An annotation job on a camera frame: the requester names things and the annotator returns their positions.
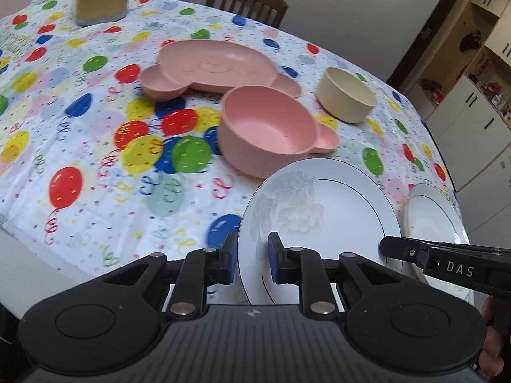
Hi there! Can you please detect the white plate with floral print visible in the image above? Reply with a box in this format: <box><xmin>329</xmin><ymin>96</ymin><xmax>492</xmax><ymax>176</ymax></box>
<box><xmin>237</xmin><ymin>158</ymin><xmax>402</xmax><ymax>305</ymax></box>

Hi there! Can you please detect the pink heart-shaped dish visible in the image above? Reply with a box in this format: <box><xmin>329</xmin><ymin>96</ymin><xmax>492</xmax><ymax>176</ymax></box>
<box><xmin>311</xmin><ymin>123</ymin><xmax>340</xmax><ymax>154</ymax></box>

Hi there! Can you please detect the pink bowl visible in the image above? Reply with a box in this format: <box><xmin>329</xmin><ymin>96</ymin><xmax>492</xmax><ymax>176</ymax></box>
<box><xmin>217</xmin><ymin>85</ymin><xmax>319</xmax><ymax>179</ymax></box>

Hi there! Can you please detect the cream bowl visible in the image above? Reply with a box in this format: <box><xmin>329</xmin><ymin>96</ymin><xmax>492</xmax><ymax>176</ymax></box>
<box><xmin>315</xmin><ymin>67</ymin><xmax>378</xmax><ymax>124</ymax></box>

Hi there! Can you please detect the pink bear-shaped divided plate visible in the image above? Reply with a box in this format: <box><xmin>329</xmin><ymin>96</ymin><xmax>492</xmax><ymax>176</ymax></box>
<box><xmin>139</xmin><ymin>40</ymin><xmax>301</xmax><ymax>101</ymax></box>

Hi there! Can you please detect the white kitchen cabinet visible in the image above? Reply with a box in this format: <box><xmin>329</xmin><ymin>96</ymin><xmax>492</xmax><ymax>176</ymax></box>
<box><xmin>407</xmin><ymin>0</ymin><xmax>510</xmax><ymax>242</ymax></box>

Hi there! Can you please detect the right hand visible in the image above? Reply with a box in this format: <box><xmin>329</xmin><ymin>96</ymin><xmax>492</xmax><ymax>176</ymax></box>
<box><xmin>477</xmin><ymin>295</ymin><xmax>506</xmax><ymax>381</ymax></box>

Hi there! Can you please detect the white plate with thin rim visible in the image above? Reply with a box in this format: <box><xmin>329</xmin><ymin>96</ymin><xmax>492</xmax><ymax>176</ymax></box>
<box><xmin>404</xmin><ymin>183</ymin><xmax>474</xmax><ymax>305</ymax></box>

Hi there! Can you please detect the balloon birthday tablecloth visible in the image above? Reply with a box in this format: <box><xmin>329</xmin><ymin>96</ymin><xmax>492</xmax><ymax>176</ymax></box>
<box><xmin>1</xmin><ymin>0</ymin><xmax>454</xmax><ymax>278</ymax></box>

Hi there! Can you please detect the dark wooden chair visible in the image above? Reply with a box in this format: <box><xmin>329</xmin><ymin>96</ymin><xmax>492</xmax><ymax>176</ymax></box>
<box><xmin>206</xmin><ymin>0</ymin><xmax>288</xmax><ymax>29</ymax></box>

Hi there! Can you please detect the dark entrance door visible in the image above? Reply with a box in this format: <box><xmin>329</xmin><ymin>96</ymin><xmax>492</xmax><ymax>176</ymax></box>
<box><xmin>386</xmin><ymin>0</ymin><xmax>457</xmax><ymax>89</ymax></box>

